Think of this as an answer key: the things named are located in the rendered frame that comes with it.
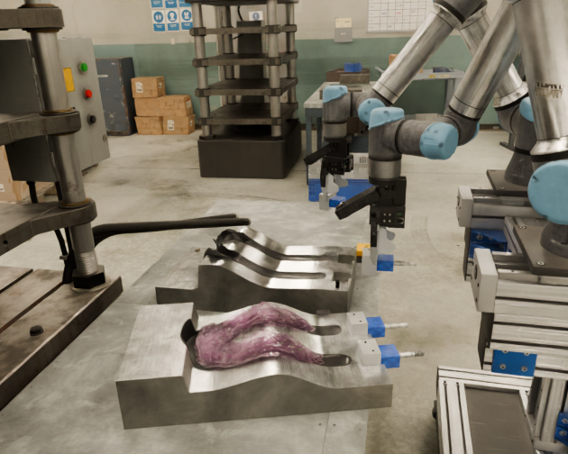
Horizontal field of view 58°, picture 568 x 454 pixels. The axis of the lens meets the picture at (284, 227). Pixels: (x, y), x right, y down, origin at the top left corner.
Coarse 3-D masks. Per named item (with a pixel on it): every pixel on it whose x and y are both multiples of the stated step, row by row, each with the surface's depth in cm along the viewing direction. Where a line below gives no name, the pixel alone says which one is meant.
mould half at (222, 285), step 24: (264, 240) 147; (192, 264) 145; (216, 264) 127; (240, 264) 130; (264, 264) 136; (288, 264) 137; (312, 264) 136; (336, 264) 135; (168, 288) 132; (192, 288) 131; (216, 288) 129; (240, 288) 128; (264, 288) 126; (288, 288) 125; (312, 288) 123; (336, 288) 123; (312, 312) 126; (336, 312) 124
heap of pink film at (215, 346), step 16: (272, 304) 112; (240, 320) 109; (256, 320) 107; (272, 320) 107; (288, 320) 108; (304, 320) 110; (208, 336) 104; (224, 336) 104; (256, 336) 101; (272, 336) 100; (288, 336) 102; (208, 352) 100; (224, 352) 99; (240, 352) 98; (256, 352) 97; (272, 352) 97; (288, 352) 98; (304, 352) 99
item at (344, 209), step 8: (368, 192) 119; (376, 192) 118; (352, 200) 121; (360, 200) 119; (368, 200) 118; (376, 200) 118; (336, 208) 122; (344, 208) 120; (352, 208) 120; (360, 208) 119; (344, 216) 121
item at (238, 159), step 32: (192, 0) 481; (224, 0) 476; (256, 0) 486; (288, 0) 511; (192, 32) 495; (224, 32) 490; (256, 32) 485; (288, 32) 580; (192, 64) 506; (224, 64) 500; (256, 64) 495; (288, 64) 594; (256, 96) 634; (288, 96) 609; (224, 128) 591; (256, 128) 559; (288, 128) 579; (224, 160) 534; (256, 160) 528; (288, 160) 541
